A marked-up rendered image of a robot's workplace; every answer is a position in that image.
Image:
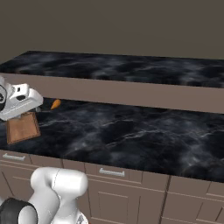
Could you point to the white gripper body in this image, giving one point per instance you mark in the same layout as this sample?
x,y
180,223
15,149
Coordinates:
x,y
26,104

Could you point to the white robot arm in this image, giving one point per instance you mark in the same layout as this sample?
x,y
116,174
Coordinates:
x,y
58,186

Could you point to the brown wooden cutting board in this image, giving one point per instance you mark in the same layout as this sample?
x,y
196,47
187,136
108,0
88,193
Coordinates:
x,y
22,128

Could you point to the brown drawer front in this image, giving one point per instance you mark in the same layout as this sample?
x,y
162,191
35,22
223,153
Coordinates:
x,y
216,190
189,186
134,175
17,163
46,161

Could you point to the orange carrot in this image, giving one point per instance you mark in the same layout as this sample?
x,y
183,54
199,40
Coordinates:
x,y
56,104

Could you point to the brown cabinet door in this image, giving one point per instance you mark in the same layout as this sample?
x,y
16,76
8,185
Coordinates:
x,y
125,204
189,210
14,183

